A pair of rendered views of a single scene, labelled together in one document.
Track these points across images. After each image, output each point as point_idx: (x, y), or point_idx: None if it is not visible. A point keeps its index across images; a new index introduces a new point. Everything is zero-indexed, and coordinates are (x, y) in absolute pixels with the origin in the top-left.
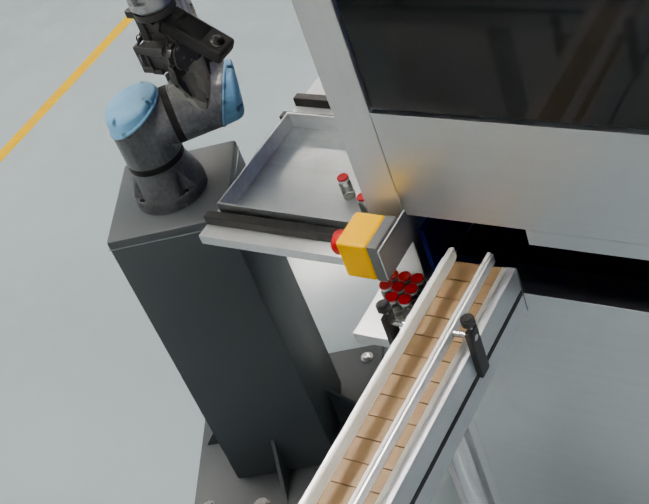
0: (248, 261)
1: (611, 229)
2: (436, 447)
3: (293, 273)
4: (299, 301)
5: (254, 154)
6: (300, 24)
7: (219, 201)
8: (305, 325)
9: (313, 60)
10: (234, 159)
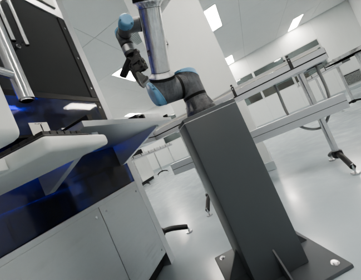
0: (187, 149)
1: None
2: None
3: (219, 204)
4: (222, 212)
5: (151, 113)
6: (95, 79)
7: (161, 113)
8: (224, 220)
9: (99, 87)
10: (181, 123)
